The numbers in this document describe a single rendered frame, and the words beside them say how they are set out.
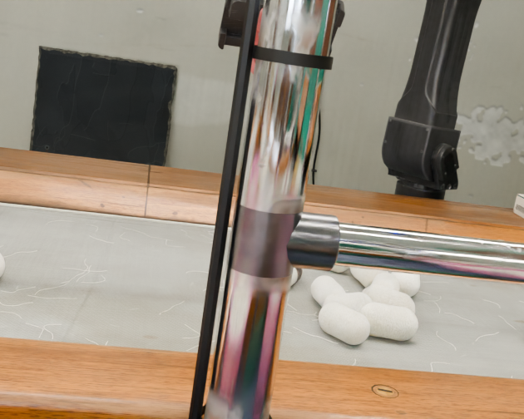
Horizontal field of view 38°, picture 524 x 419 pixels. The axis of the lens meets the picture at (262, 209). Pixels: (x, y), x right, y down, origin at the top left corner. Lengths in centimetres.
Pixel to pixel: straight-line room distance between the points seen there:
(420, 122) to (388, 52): 165
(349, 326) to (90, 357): 16
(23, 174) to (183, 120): 191
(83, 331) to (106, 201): 24
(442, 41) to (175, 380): 69
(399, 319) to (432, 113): 50
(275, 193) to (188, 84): 230
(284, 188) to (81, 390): 12
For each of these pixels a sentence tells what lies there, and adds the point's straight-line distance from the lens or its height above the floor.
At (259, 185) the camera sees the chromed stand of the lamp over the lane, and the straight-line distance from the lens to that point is 24.
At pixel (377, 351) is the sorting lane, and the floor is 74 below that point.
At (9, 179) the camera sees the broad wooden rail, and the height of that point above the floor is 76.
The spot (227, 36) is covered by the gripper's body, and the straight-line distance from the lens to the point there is 69.
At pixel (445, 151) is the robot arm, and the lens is 93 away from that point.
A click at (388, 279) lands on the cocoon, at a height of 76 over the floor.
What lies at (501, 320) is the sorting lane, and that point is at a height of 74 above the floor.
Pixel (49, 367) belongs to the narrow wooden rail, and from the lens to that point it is 32.
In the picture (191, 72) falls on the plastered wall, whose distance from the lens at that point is 253.
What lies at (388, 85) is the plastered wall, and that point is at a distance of 258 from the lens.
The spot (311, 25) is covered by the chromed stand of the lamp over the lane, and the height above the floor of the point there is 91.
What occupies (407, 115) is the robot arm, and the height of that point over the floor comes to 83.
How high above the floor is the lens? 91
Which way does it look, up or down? 13 degrees down
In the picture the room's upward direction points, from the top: 9 degrees clockwise
